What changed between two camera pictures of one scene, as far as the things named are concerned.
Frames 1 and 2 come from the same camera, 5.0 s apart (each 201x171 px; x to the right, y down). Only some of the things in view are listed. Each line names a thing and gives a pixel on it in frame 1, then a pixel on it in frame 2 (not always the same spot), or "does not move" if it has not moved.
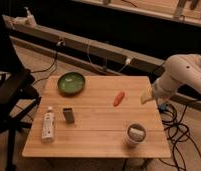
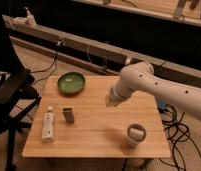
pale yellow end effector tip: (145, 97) to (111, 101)
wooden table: (106, 119) does not move
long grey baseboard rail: (93, 53) does not move
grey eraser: (68, 114) does not move
